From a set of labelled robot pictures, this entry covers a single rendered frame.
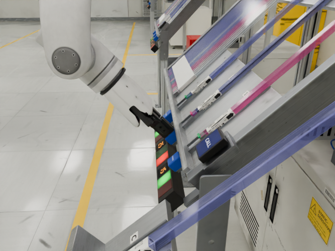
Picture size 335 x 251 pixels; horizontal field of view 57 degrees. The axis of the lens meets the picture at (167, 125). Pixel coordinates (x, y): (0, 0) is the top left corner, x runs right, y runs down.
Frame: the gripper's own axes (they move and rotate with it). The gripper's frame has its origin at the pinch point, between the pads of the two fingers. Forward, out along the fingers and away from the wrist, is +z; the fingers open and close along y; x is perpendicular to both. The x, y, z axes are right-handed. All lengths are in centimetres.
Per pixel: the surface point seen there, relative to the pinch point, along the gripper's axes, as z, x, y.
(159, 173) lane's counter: 4.1, -5.6, 8.1
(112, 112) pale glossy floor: 28, -75, -184
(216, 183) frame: 2.6, 6.6, 25.4
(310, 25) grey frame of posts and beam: 27, 51, -49
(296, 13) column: 115, 117, -294
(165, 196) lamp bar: 4.2, -4.7, 16.8
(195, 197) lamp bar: 6.9, 0.0, 19.0
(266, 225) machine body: 56, -5, -14
